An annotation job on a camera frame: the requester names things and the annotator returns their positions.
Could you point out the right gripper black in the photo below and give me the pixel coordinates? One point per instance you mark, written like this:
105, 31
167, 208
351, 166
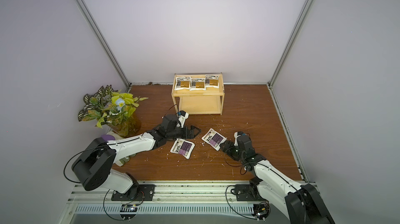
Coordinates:
229, 148

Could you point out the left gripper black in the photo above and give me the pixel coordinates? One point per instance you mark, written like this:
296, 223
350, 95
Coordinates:
191, 136

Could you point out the purple coffee bag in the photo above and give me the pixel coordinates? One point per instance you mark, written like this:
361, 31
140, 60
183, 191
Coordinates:
214, 139
183, 147

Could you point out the light wooden two-tier shelf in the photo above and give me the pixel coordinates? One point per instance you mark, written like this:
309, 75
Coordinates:
208, 101

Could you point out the yellow coffee bag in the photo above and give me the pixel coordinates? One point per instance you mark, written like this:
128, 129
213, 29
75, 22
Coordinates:
197, 84
212, 81
182, 83

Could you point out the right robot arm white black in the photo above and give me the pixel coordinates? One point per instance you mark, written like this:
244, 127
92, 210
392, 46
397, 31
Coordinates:
300, 203

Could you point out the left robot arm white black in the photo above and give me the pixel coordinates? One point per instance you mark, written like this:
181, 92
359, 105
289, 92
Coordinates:
93, 167

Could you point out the right controller board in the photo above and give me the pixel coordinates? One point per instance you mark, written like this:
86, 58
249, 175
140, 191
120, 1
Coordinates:
261, 211

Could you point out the controller board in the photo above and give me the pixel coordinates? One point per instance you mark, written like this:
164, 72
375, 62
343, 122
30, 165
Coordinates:
128, 211
261, 211

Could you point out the purple makeup sponge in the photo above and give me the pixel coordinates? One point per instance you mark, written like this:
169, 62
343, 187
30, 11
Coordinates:
107, 137

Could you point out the artificial green potted plant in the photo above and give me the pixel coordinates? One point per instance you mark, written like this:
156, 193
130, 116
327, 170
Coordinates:
110, 107

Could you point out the left controller board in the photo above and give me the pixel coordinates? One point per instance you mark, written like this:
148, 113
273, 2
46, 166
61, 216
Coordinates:
128, 211

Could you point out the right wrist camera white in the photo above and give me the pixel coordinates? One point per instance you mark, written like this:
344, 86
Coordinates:
236, 135

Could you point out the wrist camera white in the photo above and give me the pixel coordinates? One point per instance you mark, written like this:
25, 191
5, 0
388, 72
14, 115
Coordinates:
182, 117
236, 135

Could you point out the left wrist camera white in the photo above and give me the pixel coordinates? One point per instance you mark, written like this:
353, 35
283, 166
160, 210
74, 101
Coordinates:
182, 117

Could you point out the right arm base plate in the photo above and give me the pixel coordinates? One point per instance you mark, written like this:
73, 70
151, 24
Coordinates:
246, 192

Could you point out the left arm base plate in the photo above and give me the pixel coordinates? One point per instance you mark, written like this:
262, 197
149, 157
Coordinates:
138, 192

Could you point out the aluminium front rail frame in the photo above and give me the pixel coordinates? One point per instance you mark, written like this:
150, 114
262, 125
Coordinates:
170, 198

